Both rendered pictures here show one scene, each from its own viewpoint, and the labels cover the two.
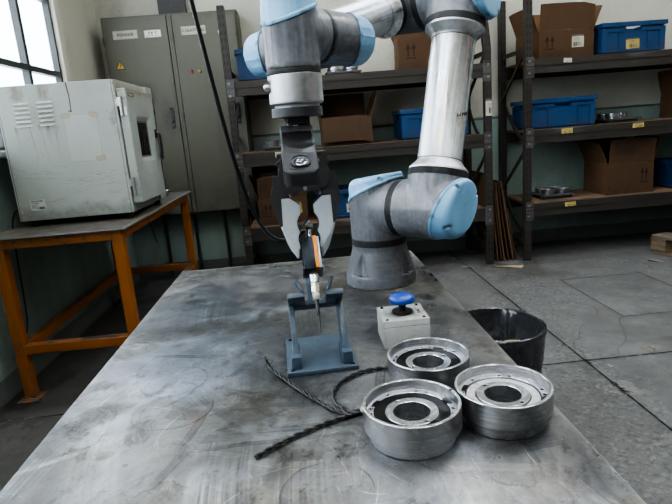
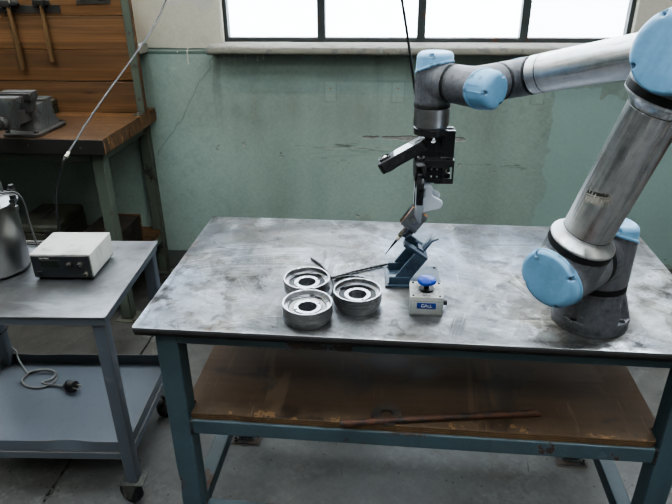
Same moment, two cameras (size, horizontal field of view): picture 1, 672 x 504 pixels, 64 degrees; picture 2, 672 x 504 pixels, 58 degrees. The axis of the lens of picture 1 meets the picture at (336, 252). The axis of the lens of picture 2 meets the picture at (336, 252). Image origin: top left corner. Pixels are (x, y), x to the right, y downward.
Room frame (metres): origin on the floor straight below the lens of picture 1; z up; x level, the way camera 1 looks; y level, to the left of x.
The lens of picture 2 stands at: (0.77, -1.23, 1.49)
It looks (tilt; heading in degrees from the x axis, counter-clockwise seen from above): 26 degrees down; 99
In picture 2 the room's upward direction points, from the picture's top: 1 degrees counter-clockwise
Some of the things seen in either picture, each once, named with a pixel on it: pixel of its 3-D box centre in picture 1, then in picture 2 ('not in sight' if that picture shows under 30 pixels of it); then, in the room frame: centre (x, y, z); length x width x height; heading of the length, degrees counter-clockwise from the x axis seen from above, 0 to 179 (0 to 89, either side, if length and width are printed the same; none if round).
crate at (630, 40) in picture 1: (618, 41); not in sight; (4.36, -2.30, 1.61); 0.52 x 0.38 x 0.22; 96
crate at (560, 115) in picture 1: (552, 113); not in sight; (4.34, -1.78, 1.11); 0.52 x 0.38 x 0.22; 93
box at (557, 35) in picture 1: (553, 35); not in sight; (4.33, -1.78, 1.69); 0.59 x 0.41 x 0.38; 98
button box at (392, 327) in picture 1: (402, 323); (428, 297); (0.79, -0.10, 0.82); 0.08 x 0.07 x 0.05; 3
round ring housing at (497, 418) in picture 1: (502, 400); (307, 309); (0.54, -0.17, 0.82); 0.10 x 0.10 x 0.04
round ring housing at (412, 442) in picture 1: (412, 418); (307, 285); (0.52, -0.07, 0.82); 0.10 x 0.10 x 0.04
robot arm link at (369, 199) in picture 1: (379, 204); (601, 248); (1.12, -0.10, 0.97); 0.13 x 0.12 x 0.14; 49
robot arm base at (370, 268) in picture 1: (380, 257); (593, 298); (1.13, -0.09, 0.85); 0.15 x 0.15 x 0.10
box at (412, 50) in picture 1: (425, 43); not in sight; (4.26, -0.79, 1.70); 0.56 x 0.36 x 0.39; 88
